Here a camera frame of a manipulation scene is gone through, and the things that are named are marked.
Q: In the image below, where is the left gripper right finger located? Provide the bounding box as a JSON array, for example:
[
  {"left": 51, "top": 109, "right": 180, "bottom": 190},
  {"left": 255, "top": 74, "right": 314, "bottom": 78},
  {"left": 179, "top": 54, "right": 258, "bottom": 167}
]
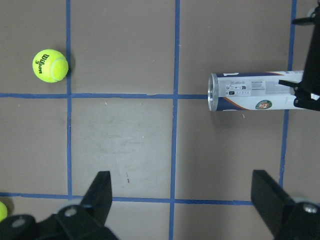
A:
[{"left": 250, "top": 170, "right": 320, "bottom": 240}]

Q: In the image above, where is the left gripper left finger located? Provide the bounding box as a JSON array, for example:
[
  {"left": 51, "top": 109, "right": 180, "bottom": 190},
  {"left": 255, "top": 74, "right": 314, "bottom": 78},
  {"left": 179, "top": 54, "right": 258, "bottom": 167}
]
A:
[{"left": 0, "top": 171, "right": 118, "bottom": 240}]

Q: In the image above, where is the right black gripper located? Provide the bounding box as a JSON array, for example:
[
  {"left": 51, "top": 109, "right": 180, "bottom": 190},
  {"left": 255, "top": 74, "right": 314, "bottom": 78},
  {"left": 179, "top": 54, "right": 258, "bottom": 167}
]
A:
[{"left": 278, "top": 5, "right": 320, "bottom": 112}]

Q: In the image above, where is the clear tennis ball can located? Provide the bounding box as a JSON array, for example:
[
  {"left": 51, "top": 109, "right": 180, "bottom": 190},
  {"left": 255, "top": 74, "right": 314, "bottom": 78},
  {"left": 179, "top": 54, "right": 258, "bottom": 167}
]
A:
[{"left": 207, "top": 70, "right": 304, "bottom": 112}]

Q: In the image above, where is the lower left tennis ball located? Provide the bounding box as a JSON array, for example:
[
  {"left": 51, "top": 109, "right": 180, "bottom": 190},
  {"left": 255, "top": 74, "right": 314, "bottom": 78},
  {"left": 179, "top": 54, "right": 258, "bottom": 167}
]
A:
[{"left": 0, "top": 202, "right": 8, "bottom": 222}]

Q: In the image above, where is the tennis ball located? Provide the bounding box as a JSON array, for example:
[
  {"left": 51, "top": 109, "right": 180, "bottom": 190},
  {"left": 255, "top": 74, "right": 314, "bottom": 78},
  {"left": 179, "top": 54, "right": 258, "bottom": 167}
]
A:
[
  {"left": 32, "top": 49, "right": 69, "bottom": 83},
  {"left": 0, "top": 202, "right": 8, "bottom": 222}
]

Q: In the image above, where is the centre tennis ball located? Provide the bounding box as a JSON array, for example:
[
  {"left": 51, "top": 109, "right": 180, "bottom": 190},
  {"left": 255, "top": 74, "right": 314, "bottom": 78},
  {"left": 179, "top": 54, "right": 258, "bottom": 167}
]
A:
[{"left": 32, "top": 49, "right": 69, "bottom": 83}]

